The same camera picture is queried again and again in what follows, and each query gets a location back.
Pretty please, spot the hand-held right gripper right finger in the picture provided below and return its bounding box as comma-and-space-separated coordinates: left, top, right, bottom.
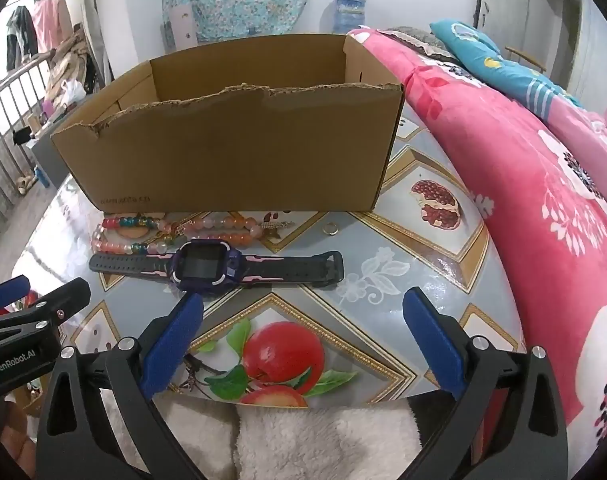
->
402, 287, 569, 480

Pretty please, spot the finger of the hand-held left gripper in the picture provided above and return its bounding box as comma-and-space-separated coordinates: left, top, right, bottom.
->
0, 278, 92, 348
0, 275, 32, 317

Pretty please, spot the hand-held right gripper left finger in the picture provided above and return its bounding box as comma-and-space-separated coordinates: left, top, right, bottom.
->
36, 291, 224, 480

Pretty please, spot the black purple smart watch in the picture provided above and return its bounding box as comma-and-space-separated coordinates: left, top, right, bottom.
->
88, 240, 345, 295

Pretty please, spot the multicolour bead bracelet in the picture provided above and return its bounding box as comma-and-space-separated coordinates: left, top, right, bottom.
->
91, 214, 182, 257

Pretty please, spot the gold pendant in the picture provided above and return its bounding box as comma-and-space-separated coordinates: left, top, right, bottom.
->
261, 217, 295, 238

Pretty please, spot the brown cardboard box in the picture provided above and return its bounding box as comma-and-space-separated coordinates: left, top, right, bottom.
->
50, 33, 405, 212

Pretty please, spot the fruit print tablecloth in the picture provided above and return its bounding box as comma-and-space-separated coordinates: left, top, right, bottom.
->
21, 105, 527, 406

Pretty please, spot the grey box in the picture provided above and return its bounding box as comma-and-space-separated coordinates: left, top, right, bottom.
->
34, 135, 72, 188

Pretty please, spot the white fleece cloth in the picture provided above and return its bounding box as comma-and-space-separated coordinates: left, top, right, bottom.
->
158, 395, 424, 480

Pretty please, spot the metal window railing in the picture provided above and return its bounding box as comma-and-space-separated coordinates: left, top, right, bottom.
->
0, 52, 52, 261

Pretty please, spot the pink floral blanket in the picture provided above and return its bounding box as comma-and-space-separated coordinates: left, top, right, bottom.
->
346, 27, 607, 461

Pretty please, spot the white plastic bag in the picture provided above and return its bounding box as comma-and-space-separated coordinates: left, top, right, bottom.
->
58, 79, 87, 106

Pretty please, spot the dark hanging garment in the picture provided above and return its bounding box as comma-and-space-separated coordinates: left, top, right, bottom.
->
6, 5, 39, 73

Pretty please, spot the pink hanging garment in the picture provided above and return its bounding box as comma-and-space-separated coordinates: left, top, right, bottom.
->
31, 0, 74, 56

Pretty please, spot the teal cartoon pillow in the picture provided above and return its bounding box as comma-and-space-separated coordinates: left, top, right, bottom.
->
428, 20, 584, 121

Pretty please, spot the grey lace-trimmed pillow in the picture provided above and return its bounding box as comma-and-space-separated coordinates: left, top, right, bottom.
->
383, 26, 455, 59

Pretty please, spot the blue water jug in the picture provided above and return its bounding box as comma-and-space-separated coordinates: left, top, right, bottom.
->
332, 0, 368, 35

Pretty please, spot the white door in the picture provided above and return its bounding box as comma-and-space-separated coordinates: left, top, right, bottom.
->
476, 0, 584, 103

